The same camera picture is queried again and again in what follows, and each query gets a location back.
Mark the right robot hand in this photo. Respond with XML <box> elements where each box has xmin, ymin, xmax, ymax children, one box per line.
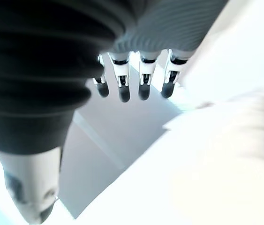
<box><xmin>0</xmin><ymin>0</ymin><xmax>231</xmax><ymax>225</ymax></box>

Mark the white bed sheet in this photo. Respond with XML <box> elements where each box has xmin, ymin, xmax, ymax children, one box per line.
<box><xmin>74</xmin><ymin>81</ymin><xmax>264</xmax><ymax>225</ymax></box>

